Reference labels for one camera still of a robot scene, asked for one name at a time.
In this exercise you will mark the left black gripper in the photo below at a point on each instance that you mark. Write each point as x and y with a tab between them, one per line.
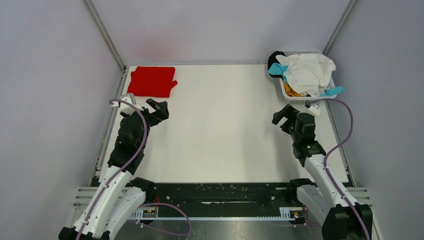
161	113

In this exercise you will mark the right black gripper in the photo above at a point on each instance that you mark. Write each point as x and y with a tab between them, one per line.
289	112

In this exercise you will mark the white t shirt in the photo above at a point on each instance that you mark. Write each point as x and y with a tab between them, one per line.
309	73

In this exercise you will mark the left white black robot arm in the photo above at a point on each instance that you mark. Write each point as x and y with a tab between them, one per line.
105	214

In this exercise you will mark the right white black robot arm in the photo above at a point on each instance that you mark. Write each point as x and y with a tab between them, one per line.
338	212

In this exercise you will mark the white plastic laundry basket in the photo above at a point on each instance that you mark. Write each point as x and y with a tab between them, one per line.
301	99

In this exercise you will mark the yellow t shirt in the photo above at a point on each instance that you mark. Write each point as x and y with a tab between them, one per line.
289	91

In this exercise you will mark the folded red t shirt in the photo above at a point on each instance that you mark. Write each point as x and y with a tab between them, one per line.
152	81

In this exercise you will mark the light blue t shirt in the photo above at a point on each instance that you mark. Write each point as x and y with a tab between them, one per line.
327	92

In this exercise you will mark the black t shirt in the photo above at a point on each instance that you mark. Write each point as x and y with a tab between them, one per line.
274	68

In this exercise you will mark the right small circuit board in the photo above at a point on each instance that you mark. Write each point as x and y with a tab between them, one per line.
298	214

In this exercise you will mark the small circuit board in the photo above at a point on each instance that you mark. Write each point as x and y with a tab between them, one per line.
148	213
298	214

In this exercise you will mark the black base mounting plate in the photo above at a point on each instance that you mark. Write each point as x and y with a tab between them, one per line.
249	199

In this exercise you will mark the left small circuit board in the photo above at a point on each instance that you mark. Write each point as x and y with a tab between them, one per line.
148	213

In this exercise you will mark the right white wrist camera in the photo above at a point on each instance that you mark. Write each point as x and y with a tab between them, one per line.
312	109

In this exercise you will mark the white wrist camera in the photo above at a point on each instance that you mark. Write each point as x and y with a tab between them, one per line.
312	109
127	98

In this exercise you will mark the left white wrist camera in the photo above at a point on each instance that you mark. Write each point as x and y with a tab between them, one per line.
127	98

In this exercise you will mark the white slotted cable duct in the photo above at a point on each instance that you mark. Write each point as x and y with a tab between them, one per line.
282	215

